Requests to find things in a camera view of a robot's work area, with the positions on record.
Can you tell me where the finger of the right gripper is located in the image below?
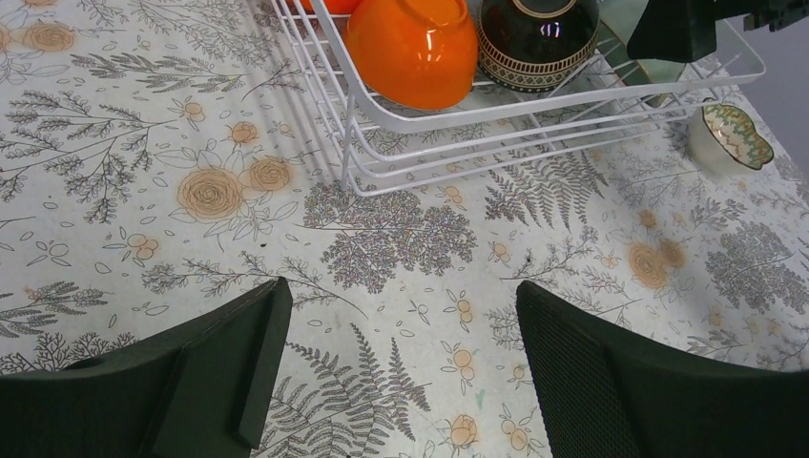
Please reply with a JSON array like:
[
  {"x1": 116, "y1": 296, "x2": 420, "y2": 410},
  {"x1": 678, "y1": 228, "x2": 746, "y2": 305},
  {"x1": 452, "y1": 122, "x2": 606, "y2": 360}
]
[{"x1": 627, "y1": 0, "x2": 808, "y2": 63}]

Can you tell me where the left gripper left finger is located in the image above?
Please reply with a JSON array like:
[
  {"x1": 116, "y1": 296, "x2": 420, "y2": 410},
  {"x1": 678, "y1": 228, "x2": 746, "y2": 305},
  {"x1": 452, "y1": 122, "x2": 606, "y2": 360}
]
[{"x1": 1, "y1": 278, "x2": 293, "y2": 457}]

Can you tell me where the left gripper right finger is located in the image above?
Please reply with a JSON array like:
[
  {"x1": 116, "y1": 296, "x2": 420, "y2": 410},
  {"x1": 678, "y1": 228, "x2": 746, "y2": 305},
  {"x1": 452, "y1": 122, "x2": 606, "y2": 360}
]
[{"x1": 516, "y1": 281, "x2": 808, "y2": 457}]

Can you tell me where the pale green bowl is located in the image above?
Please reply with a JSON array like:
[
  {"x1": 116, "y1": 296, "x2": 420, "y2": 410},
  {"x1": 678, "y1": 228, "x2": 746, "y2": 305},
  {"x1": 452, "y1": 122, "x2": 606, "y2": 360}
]
[{"x1": 597, "y1": 14, "x2": 685, "y2": 85}]

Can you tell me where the small white patterned bowl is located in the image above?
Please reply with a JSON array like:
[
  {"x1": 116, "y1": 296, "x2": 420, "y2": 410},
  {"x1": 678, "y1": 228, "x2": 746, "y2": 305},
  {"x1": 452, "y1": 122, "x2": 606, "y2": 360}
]
[{"x1": 688, "y1": 98, "x2": 775, "y2": 177}]

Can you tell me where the black patterned bowl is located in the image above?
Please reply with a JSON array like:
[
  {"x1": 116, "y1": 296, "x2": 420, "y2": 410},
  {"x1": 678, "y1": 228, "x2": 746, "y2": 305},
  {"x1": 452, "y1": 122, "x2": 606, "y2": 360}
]
[{"x1": 476, "y1": 0, "x2": 600, "y2": 93}]

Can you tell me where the floral table mat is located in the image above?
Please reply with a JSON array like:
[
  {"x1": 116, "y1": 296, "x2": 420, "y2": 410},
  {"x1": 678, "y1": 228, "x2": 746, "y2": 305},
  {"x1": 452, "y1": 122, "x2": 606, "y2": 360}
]
[{"x1": 1, "y1": 1, "x2": 808, "y2": 457}]

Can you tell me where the orange bowl front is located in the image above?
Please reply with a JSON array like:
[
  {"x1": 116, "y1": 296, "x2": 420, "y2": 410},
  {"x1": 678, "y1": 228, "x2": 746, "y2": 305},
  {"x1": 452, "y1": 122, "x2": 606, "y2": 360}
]
[{"x1": 342, "y1": 0, "x2": 478, "y2": 110}]

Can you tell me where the orange bowl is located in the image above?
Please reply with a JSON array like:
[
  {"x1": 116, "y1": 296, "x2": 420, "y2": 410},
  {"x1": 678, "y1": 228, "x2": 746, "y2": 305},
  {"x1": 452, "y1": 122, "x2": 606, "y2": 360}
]
[
  {"x1": 301, "y1": 0, "x2": 362, "y2": 14},
  {"x1": 342, "y1": 0, "x2": 478, "y2": 110}
]

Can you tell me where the orange bowl rear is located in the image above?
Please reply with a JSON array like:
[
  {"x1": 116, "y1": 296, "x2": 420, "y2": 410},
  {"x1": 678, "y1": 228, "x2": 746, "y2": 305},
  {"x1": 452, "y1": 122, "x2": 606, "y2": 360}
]
[{"x1": 301, "y1": 0, "x2": 362, "y2": 14}]

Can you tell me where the white wire dish rack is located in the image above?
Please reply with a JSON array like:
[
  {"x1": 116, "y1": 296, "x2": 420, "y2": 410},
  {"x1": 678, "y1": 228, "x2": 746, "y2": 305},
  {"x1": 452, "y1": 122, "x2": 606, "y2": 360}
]
[{"x1": 272, "y1": 1, "x2": 766, "y2": 196}]

